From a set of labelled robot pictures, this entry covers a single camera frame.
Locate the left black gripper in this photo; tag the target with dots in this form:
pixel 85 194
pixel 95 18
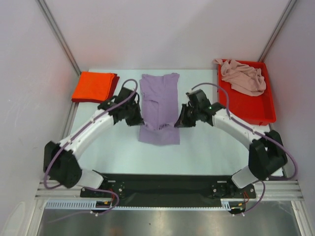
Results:
pixel 138 120

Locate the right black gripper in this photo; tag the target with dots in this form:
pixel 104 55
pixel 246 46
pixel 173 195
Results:
pixel 186 113

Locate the purple t-shirt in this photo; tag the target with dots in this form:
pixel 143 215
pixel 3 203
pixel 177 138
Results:
pixel 159 109

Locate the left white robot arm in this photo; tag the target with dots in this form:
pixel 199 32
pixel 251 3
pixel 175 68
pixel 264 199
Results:
pixel 61 159

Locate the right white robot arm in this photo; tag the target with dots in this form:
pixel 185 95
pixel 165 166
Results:
pixel 266 153

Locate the folded dark red t-shirt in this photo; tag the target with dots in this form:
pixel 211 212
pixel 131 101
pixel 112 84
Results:
pixel 113 88

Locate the folded orange t-shirt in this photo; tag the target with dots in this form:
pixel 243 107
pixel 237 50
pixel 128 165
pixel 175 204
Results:
pixel 92 85

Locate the crumpled pink t-shirt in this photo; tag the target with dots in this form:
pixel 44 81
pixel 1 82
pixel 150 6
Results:
pixel 242 77

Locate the red plastic bin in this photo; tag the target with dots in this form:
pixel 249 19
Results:
pixel 257 110

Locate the white slotted cable duct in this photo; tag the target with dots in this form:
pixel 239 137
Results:
pixel 103 205

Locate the aluminium frame rail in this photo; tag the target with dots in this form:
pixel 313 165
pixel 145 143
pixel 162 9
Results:
pixel 274 191

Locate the left aluminium corner post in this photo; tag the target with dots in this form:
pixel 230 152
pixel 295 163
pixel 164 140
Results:
pixel 43 6

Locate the aluminium corner post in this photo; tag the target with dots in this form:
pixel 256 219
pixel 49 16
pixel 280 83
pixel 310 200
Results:
pixel 288 10
pixel 43 6

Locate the right aluminium corner post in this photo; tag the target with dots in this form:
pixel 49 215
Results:
pixel 288 10

